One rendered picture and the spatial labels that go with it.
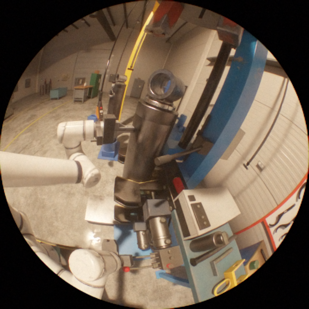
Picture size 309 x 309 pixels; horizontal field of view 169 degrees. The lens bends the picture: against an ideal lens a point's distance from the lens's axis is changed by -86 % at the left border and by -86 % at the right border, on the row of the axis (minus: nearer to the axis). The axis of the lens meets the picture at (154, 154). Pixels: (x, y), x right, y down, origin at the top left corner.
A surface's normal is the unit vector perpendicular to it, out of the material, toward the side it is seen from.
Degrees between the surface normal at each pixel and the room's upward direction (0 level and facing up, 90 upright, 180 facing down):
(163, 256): 0
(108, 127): 90
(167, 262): 0
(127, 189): 0
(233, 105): 90
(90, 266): 16
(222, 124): 90
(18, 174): 69
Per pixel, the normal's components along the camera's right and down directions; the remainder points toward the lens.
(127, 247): 0.31, -0.76
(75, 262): -0.07, -0.80
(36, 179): 0.86, 0.42
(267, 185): -0.94, -0.14
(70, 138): 0.51, 0.64
